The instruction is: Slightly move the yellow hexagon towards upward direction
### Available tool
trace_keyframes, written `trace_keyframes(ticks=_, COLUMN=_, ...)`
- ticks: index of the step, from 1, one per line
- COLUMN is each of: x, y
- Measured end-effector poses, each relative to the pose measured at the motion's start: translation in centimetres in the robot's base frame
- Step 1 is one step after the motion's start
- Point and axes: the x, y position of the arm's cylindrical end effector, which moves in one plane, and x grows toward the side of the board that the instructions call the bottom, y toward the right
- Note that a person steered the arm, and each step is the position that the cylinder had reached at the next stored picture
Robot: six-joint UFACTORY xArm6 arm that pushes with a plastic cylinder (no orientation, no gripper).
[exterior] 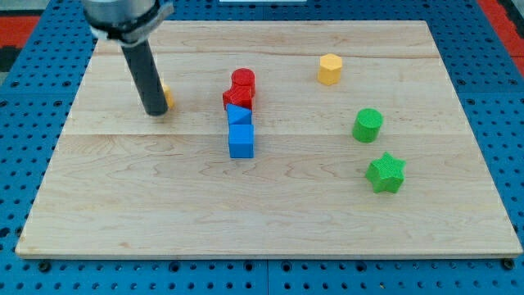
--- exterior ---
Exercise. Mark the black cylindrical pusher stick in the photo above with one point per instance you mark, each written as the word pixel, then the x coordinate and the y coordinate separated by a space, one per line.
pixel 142 67

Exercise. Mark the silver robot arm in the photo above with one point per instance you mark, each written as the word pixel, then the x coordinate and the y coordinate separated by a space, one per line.
pixel 129 23

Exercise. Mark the yellow hexagon block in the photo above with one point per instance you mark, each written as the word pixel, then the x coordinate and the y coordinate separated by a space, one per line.
pixel 329 71

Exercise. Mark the yellow block behind stick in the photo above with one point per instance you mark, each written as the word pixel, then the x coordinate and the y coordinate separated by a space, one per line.
pixel 169 98

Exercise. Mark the red cylinder block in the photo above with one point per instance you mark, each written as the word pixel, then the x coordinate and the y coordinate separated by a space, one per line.
pixel 244 77

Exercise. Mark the red star block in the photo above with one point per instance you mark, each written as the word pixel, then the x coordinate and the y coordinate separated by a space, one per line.
pixel 238 95

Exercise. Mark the blue triangle block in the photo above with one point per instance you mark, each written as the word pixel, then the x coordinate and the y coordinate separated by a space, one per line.
pixel 238 115

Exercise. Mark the blue cube block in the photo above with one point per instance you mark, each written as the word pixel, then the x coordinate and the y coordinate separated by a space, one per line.
pixel 241 139

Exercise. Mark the wooden board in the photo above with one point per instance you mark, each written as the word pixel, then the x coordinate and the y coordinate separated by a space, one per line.
pixel 124 185

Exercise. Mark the green cylinder block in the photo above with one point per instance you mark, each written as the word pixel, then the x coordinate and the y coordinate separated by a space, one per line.
pixel 367 125

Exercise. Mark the green star block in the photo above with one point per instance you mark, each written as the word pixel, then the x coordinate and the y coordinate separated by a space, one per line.
pixel 386 174

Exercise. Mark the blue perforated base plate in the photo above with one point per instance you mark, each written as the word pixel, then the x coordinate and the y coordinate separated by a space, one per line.
pixel 37 94

